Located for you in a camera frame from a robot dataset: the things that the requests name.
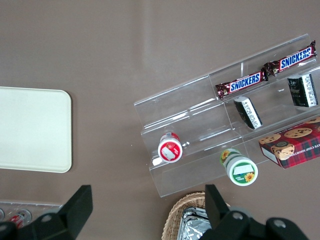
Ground light oval wicker basket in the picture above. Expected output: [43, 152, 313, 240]
[161, 191, 231, 240]

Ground red lid yogurt cup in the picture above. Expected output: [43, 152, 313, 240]
[157, 132, 184, 164]

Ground small black white box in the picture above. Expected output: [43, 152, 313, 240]
[233, 95, 264, 131]
[287, 73, 320, 109]

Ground Snickers chocolate bar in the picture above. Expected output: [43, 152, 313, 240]
[263, 40, 318, 77]
[215, 70, 270, 101]

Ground clear acrylic bottle rack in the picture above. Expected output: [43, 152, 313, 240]
[0, 199, 64, 227]

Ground clear acrylic stepped shelf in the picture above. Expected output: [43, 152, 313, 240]
[133, 74, 245, 199]
[208, 33, 320, 174]

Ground cream plastic tray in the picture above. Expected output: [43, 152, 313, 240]
[0, 86, 73, 174]

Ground green lid yogurt cup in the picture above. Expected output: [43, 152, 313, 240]
[219, 148, 259, 187]

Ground stacked aluminium foil containers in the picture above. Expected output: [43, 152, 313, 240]
[180, 205, 214, 240]

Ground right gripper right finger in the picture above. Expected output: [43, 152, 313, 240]
[199, 184, 254, 240]

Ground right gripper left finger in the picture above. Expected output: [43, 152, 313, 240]
[26, 184, 94, 240]

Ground red tartan cookie box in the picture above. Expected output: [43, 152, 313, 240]
[258, 116, 320, 170]

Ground red cola bottle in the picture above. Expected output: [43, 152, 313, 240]
[9, 209, 34, 229]

